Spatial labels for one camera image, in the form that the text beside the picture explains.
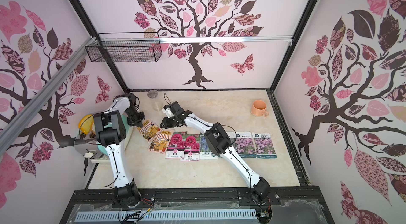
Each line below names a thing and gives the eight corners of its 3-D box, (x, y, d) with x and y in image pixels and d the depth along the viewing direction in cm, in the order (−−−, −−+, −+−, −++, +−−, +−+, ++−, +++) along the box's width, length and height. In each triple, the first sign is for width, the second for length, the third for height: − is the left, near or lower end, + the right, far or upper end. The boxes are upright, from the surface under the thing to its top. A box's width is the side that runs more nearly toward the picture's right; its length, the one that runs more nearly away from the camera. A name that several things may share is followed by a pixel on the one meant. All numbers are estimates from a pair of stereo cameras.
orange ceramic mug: (252, 119, 105) (255, 111, 99) (250, 108, 112) (252, 100, 105) (264, 119, 105) (268, 111, 98) (261, 108, 112) (265, 100, 105)
